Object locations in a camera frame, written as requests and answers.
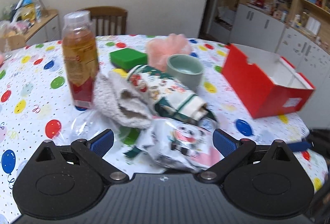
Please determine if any clear plastic bag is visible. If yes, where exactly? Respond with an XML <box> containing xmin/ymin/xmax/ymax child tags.
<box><xmin>53</xmin><ymin>110</ymin><xmax>120</xmax><ymax>145</ymax></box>

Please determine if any panda print fabric pouch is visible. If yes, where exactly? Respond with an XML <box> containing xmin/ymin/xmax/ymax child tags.
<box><xmin>125</xmin><ymin>117</ymin><xmax>224</xmax><ymax>173</ymax></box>

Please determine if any grey fuzzy sock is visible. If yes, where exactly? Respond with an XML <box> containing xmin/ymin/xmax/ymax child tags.
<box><xmin>92</xmin><ymin>71</ymin><xmax>153</xmax><ymax>129</ymax></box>

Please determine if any green sponge block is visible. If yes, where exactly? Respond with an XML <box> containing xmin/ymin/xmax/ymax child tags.
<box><xmin>109</xmin><ymin>48</ymin><xmax>148</xmax><ymax>71</ymax></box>

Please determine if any pink mesh bath pouf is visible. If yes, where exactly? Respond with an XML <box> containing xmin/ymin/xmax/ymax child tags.
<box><xmin>145</xmin><ymin>34</ymin><xmax>192</xmax><ymax>72</ymax></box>

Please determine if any red cardboard box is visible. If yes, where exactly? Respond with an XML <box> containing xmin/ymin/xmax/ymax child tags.
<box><xmin>222</xmin><ymin>44</ymin><xmax>316</xmax><ymax>118</ymax></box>

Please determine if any pale green ceramic mug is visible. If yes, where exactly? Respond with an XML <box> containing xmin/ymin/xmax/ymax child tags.
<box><xmin>166</xmin><ymin>54</ymin><xmax>205</xmax><ymax>91</ymax></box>

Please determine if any orange drink bottle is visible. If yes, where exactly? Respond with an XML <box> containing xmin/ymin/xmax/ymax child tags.
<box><xmin>61</xmin><ymin>10</ymin><xmax>100</xmax><ymax>108</ymax></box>

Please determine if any wooden side cabinet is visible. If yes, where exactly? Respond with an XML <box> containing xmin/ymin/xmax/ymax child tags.
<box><xmin>0</xmin><ymin>8</ymin><xmax>62</xmax><ymax>52</ymax></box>

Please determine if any brown wooden chair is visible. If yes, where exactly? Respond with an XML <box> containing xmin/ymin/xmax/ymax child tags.
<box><xmin>79</xmin><ymin>6</ymin><xmax>128</xmax><ymax>36</ymax></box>

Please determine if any white wall cabinet unit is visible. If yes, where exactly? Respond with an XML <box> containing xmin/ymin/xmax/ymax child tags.
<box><xmin>202</xmin><ymin>0</ymin><xmax>329</xmax><ymax>128</ymax></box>

